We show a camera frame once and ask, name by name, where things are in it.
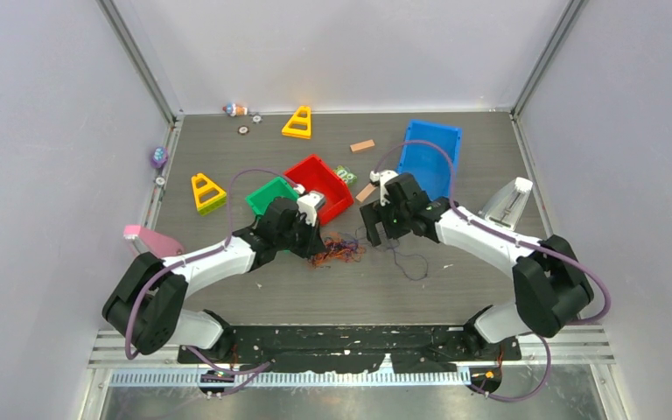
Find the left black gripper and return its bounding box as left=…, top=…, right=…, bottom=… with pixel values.
left=276, top=212, right=325, bottom=259

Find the purple wire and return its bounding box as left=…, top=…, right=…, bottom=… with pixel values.
left=318, top=230, right=430, bottom=283

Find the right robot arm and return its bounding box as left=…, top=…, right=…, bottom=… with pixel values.
left=360, top=170, right=594, bottom=360

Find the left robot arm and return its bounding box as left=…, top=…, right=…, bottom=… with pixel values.
left=101, top=192, right=326, bottom=362

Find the wooden block near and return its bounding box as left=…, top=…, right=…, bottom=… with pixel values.
left=355, top=183, right=378, bottom=203

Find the wooden block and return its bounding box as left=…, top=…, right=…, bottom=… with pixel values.
left=349, top=139, right=375, bottom=153
left=355, top=183, right=378, bottom=203

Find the green small toy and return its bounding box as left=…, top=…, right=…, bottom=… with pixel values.
left=334, top=165, right=358, bottom=186

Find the green plastic bin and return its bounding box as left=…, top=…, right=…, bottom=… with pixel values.
left=245, top=176, right=303, bottom=254

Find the red plastic bin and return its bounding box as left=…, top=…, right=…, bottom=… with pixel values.
left=283, top=154, right=354, bottom=225

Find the wooden block far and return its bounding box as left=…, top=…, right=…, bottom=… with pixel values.
left=349, top=139, right=375, bottom=153

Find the blue plastic bin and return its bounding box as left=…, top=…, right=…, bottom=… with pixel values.
left=396, top=119, right=463, bottom=200

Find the yellow triangle block far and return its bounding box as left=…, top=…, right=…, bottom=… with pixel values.
left=281, top=106, right=312, bottom=140

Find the yellow triangle block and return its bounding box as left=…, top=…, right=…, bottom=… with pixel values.
left=281, top=106, right=312, bottom=140
left=191, top=172, right=228, bottom=216

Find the yellow triangle block near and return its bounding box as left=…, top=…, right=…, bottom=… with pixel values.
left=191, top=172, right=228, bottom=216

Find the white tape dispenser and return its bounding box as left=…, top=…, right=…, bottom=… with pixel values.
left=479, top=177, right=534, bottom=231

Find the pink tape dispenser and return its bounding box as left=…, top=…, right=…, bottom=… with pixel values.
left=123, top=225, right=186, bottom=258

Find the small figurine toy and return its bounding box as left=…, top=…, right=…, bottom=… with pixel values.
left=221, top=102, right=249, bottom=117

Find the purple round toy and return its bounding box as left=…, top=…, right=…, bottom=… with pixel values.
left=150, top=146, right=169, bottom=170

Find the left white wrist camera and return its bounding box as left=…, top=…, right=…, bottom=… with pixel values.
left=294, top=184, right=326, bottom=226

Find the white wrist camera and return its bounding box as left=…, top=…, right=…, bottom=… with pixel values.
left=369, top=170, right=398, bottom=207
left=294, top=184, right=326, bottom=226

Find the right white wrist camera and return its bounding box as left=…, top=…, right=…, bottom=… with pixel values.
left=369, top=170, right=398, bottom=207

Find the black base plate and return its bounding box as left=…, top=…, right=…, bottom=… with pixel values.
left=178, top=325, right=522, bottom=374

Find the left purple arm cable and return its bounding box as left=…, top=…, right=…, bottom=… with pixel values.
left=123, top=168, right=305, bottom=401

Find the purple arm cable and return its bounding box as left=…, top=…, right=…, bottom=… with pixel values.
left=123, top=168, right=305, bottom=401
left=370, top=139, right=613, bottom=404

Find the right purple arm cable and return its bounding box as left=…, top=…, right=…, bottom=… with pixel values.
left=370, top=139, right=613, bottom=404

